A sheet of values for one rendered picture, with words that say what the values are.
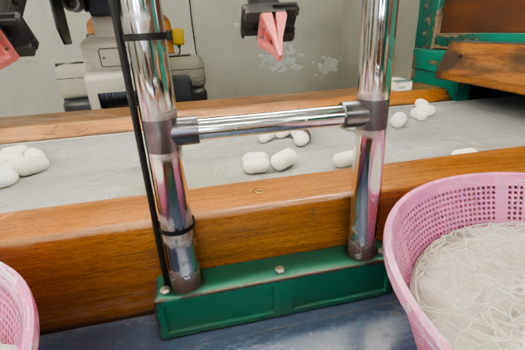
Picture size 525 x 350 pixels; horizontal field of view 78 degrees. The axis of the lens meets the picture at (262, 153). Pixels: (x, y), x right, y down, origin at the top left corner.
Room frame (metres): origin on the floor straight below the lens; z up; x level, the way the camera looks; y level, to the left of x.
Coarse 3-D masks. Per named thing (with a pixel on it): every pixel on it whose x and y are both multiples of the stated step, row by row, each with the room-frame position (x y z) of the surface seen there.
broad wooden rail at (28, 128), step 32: (256, 96) 0.70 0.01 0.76; (288, 96) 0.68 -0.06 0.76; (320, 96) 0.66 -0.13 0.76; (352, 96) 0.65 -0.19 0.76; (416, 96) 0.67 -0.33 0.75; (448, 96) 0.68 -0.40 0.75; (0, 128) 0.54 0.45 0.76; (32, 128) 0.54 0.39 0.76; (64, 128) 0.55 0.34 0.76; (96, 128) 0.55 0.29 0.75; (128, 128) 0.56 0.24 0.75
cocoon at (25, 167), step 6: (36, 156) 0.39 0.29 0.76; (42, 156) 0.40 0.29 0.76; (18, 162) 0.38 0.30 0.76; (24, 162) 0.38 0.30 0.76; (30, 162) 0.38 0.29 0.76; (36, 162) 0.38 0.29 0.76; (42, 162) 0.39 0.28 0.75; (48, 162) 0.40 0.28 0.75; (18, 168) 0.37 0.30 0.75; (24, 168) 0.37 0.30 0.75; (30, 168) 0.38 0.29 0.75; (36, 168) 0.38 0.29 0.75; (42, 168) 0.39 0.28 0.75; (24, 174) 0.37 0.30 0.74; (30, 174) 0.38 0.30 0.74
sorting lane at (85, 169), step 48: (48, 144) 0.51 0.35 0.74; (96, 144) 0.50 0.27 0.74; (144, 144) 0.48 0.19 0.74; (240, 144) 0.46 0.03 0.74; (288, 144) 0.45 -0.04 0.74; (336, 144) 0.44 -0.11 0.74; (432, 144) 0.42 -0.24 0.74; (480, 144) 0.41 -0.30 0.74; (0, 192) 0.34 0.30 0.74; (48, 192) 0.33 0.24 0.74; (96, 192) 0.32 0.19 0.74; (144, 192) 0.32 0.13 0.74
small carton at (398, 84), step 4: (392, 80) 0.69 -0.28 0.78; (396, 80) 0.69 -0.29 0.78; (400, 80) 0.69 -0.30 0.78; (404, 80) 0.68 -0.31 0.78; (408, 80) 0.68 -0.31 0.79; (392, 84) 0.69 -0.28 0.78; (396, 84) 0.68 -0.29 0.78; (400, 84) 0.68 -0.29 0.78; (404, 84) 0.68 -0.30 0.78; (408, 84) 0.68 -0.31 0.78; (392, 88) 0.69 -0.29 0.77; (396, 88) 0.68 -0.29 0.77; (400, 88) 0.68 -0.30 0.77; (404, 88) 0.68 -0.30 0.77; (408, 88) 0.68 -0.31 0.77
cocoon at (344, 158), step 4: (340, 152) 0.36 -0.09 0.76; (344, 152) 0.36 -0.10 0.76; (348, 152) 0.36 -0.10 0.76; (352, 152) 0.36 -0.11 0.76; (336, 156) 0.36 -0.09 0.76; (340, 156) 0.35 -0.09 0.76; (344, 156) 0.35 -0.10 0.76; (348, 156) 0.35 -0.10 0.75; (352, 156) 0.36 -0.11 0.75; (336, 160) 0.35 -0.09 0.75; (340, 160) 0.35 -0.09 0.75; (344, 160) 0.35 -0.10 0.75; (348, 160) 0.35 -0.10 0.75; (352, 160) 0.35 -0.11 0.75; (336, 164) 0.35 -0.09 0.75; (340, 164) 0.35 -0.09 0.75; (344, 164) 0.35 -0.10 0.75; (348, 164) 0.35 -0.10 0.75
